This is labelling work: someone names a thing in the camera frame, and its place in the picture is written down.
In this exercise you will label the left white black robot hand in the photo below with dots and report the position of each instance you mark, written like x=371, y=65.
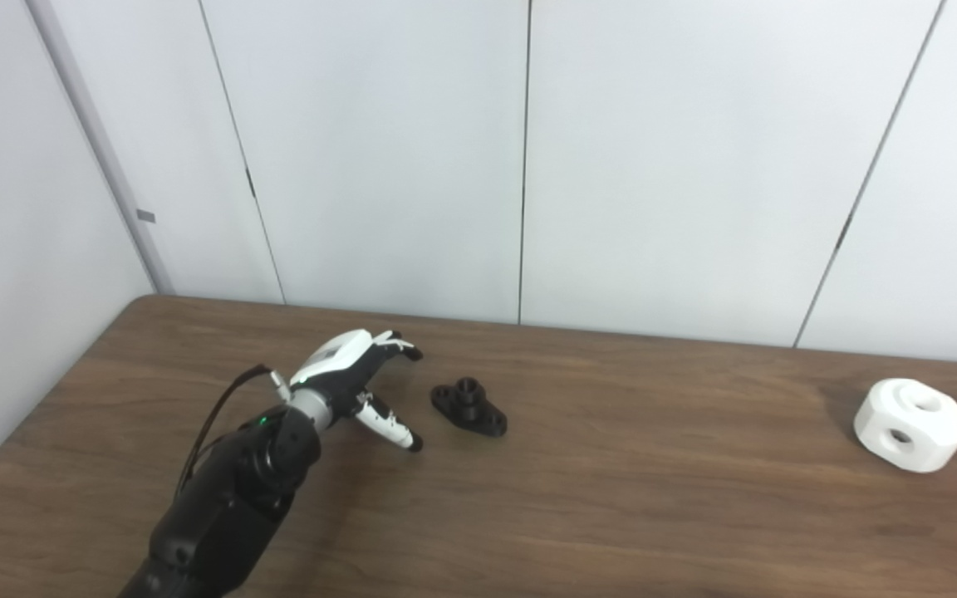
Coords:
x=337, y=361

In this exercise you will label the black flanged holder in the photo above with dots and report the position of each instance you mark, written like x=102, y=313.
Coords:
x=470, y=407

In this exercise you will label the white block with holes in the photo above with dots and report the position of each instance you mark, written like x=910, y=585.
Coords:
x=910, y=428

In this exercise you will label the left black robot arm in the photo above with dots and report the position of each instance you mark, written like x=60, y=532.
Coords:
x=229, y=507

